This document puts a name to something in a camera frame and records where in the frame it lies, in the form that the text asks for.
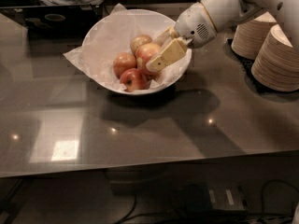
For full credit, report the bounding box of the paper plate stack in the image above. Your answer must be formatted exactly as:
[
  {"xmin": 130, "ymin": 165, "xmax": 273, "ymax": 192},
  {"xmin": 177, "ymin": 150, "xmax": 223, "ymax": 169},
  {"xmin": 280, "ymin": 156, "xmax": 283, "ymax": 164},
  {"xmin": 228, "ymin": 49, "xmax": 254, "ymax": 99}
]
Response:
[
  {"xmin": 251, "ymin": 24, "xmax": 299, "ymax": 92},
  {"xmin": 232, "ymin": 12, "xmax": 277, "ymax": 60}
]

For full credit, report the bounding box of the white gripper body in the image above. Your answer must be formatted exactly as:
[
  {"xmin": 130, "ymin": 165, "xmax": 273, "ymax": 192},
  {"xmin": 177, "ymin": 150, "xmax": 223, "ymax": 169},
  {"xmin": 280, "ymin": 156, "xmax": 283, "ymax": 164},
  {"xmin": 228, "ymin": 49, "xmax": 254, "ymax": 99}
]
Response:
[{"xmin": 174, "ymin": 3, "xmax": 217, "ymax": 49}]

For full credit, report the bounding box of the black tray mat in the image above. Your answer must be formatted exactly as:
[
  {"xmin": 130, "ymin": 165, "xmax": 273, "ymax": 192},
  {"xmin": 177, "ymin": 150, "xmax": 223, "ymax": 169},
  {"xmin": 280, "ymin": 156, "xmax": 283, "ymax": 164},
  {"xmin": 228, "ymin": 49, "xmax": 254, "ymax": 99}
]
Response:
[{"xmin": 233, "ymin": 51, "xmax": 299, "ymax": 94}]

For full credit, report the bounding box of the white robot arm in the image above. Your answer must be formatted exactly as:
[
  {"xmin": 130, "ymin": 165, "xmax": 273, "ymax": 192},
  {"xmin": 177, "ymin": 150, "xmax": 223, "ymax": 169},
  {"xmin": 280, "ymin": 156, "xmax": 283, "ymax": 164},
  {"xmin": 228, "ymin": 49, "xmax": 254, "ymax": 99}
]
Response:
[{"xmin": 146, "ymin": 0, "xmax": 299, "ymax": 72}]

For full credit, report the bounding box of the front red apple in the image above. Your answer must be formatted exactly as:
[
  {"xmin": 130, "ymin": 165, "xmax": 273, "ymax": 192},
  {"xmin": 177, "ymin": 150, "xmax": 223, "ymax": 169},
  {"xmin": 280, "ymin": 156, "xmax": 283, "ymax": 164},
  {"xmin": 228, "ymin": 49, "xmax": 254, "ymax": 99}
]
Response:
[{"xmin": 120, "ymin": 68, "xmax": 148, "ymax": 92}]

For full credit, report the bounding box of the white bowl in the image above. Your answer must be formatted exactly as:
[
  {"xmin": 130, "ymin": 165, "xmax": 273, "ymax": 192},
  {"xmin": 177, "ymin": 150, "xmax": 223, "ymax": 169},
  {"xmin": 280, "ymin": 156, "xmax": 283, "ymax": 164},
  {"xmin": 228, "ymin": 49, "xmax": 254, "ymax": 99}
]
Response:
[{"xmin": 81, "ymin": 8, "xmax": 192, "ymax": 96}]

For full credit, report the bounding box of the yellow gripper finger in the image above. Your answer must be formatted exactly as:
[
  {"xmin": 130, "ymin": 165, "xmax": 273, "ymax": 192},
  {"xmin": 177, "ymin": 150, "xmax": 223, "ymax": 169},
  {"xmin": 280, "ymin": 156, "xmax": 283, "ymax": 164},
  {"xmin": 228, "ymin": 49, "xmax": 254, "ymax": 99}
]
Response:
[
  {"xmin": 146, "ymin": 37, "xmax": 188, "ymax": 73},
  {"xmin": 153, "ymin": 26, "xmax": 178, "ymax": 46}
]

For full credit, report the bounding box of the back paper plate stack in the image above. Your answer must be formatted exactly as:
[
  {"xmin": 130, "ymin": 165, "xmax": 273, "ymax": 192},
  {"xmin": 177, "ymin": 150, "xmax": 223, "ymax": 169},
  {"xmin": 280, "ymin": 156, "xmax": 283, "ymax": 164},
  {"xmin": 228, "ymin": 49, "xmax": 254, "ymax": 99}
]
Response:
[{"xmin": 232, "ymin": 12, "xmax": 277, "ymax": 60}]

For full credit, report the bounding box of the black power box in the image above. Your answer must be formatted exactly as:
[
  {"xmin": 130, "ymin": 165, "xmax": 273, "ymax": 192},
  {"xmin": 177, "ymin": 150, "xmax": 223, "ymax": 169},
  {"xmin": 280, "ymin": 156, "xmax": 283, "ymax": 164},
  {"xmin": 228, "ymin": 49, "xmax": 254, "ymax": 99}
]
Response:
[{"xmin": 183, "ymin": 183, "xmax": 248, "ymax": 214}]

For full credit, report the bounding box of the black laptop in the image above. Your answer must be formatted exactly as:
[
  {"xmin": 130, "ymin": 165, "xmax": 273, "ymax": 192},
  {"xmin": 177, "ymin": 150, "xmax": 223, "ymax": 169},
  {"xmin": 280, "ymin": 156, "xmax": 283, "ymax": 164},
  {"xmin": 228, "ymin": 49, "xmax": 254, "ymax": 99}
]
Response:
[{"xmin": 0, "ymin": 4, "xmax": 103, "ymax": 38}]

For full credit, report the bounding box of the front paper plate stack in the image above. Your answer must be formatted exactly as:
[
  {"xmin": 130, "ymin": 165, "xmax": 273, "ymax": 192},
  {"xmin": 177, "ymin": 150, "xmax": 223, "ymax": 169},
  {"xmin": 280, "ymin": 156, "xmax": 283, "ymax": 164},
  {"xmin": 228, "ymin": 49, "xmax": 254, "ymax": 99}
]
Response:
[{"xmin": 251, "ymin": 24, "xmax": 299, "ymax": 92}]

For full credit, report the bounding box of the black cable on floor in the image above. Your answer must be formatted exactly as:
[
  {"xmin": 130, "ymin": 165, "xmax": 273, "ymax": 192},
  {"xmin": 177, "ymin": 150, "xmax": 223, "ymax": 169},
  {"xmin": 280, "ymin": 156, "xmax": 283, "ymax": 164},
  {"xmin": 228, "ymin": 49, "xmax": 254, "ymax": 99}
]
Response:
[{"xmin": 111, "ymin": 179, "xmax": 299, "ymax": 224}]

